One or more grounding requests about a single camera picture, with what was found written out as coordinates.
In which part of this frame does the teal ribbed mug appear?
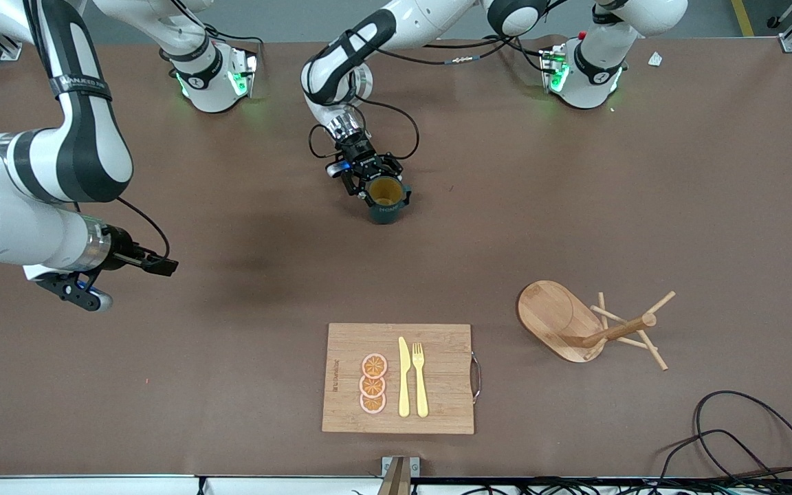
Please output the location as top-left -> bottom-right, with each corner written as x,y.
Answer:
367,175 -> 413,226

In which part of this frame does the bamboo cutting board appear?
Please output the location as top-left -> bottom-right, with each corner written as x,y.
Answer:
321,322 -> 483,435

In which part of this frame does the orange slice toy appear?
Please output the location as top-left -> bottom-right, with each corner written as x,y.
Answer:
360,352 -> 389,380

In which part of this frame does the yellow plastic knife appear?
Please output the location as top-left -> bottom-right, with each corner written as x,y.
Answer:
397,336 -> 412,418

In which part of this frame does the yellow plastic fork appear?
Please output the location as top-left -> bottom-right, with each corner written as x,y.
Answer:
412,342 -> 430,419

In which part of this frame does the wooden mug tree stand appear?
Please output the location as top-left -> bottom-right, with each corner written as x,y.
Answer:
516,280 -> 677,372

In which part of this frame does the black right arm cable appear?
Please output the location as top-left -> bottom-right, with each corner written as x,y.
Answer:
116,197 -> 171,262

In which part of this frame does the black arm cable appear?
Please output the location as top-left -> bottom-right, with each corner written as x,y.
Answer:
309,34 -> 555,163
116,197 -> 171,262

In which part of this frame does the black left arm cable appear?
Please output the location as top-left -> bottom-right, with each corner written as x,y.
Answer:
309,34 -> 555,163

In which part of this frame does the black base cable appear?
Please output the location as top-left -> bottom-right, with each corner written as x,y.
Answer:
199,26 -> 265,68
482,34 -> 548,73

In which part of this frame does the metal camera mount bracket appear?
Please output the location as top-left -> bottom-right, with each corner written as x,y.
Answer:
379,455 -> 421,495

